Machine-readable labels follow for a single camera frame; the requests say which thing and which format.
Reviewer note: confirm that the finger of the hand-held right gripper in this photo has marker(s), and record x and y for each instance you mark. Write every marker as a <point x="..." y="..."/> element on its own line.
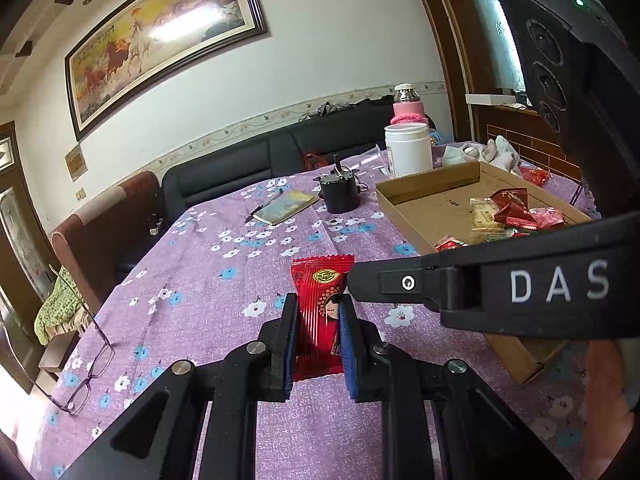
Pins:
<point x="390" y="280"/>

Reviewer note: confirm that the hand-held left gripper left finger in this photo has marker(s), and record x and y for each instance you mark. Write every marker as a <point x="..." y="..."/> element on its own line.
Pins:
<point x="291" y="345"/>

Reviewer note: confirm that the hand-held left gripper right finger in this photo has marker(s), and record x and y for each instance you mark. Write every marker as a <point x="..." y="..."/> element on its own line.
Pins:
<point x="348" y="355"/>

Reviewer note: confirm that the red girl-face snack packet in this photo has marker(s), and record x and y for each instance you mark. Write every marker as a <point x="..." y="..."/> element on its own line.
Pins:
<point x="547" y="217"/>
<point x="320" y="310"/>

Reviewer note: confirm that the cardboard box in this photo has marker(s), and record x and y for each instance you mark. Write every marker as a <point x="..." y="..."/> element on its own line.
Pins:
<point x="435" y="205"/>

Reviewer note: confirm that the dark red foil snack packet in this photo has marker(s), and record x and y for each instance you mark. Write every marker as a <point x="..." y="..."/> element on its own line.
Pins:
<point x="510" y="210"/>

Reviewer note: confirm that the yellow biscuit packet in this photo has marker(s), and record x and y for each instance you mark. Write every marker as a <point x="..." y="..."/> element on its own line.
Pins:
<point x="485" y="217"/>

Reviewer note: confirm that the person's right hand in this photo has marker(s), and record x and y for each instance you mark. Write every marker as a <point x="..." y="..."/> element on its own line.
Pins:
<point x="607" y="400"/>

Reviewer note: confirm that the purple floral tablecloth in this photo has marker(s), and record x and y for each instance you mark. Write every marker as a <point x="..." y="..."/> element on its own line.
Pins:
<point x="225" y="320"/>

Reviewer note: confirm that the black cylindrical container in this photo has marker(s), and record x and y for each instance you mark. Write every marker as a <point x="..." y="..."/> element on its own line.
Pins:
<point x="340" y="195"/>

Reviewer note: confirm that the red plastic bag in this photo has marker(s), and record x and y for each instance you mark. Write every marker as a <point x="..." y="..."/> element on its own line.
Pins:
<point x="535" y="175"/>

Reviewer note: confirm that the clear plastic cup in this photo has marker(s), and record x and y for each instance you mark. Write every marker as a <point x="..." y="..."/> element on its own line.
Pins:
<point x="377" y="160"/>

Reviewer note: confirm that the yellow notebook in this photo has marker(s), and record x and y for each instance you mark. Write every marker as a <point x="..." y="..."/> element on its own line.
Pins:
<point x="287" y="207"/>

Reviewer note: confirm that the white plastic jar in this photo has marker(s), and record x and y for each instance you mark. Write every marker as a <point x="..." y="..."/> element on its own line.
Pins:
<point x="409" y="152"/>

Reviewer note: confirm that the black pen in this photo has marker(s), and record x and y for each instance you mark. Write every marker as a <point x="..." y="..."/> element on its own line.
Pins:
<point x="264" y="207"/>

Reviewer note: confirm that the blue cartoon packet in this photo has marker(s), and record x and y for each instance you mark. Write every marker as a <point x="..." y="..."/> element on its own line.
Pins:
<point x="435" y="137"/>

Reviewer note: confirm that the white cloth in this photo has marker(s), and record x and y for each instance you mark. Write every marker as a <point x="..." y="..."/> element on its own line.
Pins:
<point x="480" y="152"/>

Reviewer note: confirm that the wooden cabinet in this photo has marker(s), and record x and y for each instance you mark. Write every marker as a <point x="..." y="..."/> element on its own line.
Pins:
<point x="525" y="135"/>

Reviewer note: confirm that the bottle in pink knit sleeve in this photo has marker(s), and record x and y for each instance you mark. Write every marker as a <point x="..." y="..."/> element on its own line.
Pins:
<point x="409" y="110"/>

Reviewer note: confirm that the dark clothes pile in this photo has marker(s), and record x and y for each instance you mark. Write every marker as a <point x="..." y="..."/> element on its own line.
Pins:
<point x="340" y="106"/>

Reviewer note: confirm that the black leather sofa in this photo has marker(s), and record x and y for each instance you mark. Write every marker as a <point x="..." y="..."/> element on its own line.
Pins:
<point x="225" y="175"/>

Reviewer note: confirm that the purple-framed eyeglasses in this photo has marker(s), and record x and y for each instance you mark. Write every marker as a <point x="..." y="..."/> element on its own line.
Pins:
<point x="107" y="344"/>

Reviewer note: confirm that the white flat box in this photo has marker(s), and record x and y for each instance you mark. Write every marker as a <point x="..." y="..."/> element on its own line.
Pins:
<point x="495" y="98"/>

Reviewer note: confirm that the brown armchair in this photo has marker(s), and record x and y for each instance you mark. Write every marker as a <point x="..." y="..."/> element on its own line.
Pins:
<point x="100" y="230"/>

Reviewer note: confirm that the wooden stool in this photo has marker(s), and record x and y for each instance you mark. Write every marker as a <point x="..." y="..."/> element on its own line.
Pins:
<point x="57" y="360"/>

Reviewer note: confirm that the green cushion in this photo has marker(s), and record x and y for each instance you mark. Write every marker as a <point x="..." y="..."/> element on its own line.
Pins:
<point x="57" y="310"/>

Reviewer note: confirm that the wooden glass door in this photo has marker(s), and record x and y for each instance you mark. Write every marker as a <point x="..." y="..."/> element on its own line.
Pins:
<point x="20" y="260"/>

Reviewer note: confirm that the framed horse painting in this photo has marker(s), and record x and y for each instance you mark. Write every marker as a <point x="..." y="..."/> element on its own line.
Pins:
<point x="160" y="40"/>

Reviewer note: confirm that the small wall plaque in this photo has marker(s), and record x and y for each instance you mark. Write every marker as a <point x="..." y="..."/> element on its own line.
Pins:
<point x="76" y="162"/>

